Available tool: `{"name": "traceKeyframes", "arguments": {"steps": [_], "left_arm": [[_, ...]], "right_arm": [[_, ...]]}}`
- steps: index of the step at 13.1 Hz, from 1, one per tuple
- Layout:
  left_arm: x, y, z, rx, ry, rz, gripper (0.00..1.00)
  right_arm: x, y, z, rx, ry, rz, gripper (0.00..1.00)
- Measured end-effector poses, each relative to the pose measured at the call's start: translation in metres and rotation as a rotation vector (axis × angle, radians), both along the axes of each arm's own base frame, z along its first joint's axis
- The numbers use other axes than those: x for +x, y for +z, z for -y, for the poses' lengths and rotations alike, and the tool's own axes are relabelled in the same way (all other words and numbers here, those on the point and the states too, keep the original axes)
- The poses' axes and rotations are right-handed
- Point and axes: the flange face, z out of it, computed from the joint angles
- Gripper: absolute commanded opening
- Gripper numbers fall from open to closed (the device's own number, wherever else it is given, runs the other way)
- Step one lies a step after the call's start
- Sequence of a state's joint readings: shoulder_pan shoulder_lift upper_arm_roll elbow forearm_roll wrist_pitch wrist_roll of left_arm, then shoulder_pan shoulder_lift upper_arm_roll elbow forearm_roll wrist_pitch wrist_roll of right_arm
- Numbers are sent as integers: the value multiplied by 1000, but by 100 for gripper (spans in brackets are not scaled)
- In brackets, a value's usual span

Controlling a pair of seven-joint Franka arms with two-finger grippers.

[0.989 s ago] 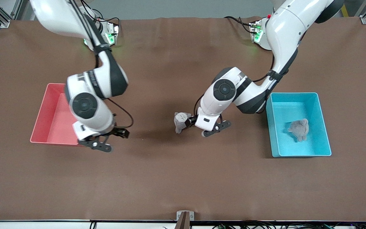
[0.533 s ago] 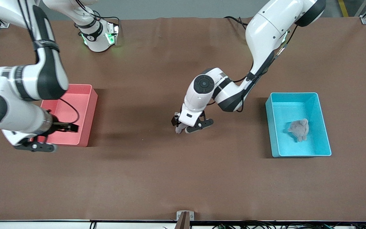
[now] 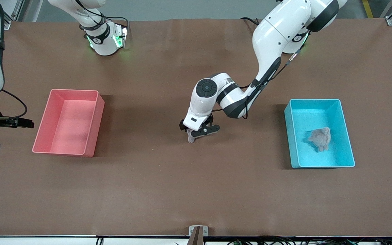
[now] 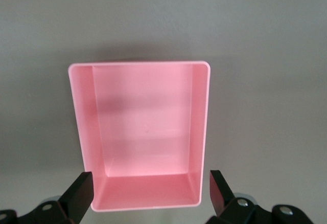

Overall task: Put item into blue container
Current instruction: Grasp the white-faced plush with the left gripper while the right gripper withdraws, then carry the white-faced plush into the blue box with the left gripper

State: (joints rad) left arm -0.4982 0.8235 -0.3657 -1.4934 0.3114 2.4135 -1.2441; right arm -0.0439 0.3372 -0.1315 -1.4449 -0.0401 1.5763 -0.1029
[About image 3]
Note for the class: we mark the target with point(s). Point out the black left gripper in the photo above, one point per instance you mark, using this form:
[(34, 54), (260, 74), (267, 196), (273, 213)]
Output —
[(181, 126)]

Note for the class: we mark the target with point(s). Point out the grey plush toy white face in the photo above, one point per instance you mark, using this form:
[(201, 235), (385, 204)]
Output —
[(191, 139)]

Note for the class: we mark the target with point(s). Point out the grey pink plush toy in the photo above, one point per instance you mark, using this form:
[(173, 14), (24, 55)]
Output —
[(320, 137)]

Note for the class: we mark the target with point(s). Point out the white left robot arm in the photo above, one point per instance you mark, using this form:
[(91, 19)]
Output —
[(277, 30)]

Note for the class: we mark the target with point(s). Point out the pink plastic box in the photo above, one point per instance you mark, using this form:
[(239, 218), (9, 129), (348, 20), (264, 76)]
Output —
[(70, 129)]

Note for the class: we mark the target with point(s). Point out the blue plastic box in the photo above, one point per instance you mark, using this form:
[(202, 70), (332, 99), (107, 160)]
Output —
[(305, 156)]

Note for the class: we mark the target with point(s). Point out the brown table cover sheet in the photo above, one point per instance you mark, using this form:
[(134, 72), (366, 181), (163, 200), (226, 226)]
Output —
[(196, 187)]

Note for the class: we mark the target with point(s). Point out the brown slanted pole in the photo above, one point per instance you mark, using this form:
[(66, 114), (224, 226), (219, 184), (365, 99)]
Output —
[(196, 238)]

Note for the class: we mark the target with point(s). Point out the grey metal bracket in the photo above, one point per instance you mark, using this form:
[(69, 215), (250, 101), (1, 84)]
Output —
[(191, 231)]

